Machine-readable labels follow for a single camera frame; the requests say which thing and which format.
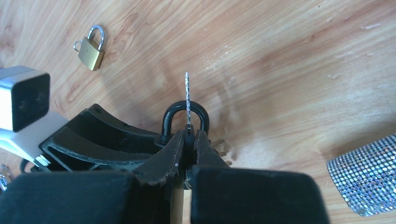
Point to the blue cable lock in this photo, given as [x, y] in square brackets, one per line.
[176, 109]

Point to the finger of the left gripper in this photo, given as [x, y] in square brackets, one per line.
[96, 140]

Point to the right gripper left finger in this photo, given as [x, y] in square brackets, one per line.
[153, 193]

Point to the brass padlock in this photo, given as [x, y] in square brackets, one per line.
[91, 53]

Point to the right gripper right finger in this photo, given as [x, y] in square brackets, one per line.
[225, 195]

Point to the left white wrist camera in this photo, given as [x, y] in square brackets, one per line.
[25, 116]

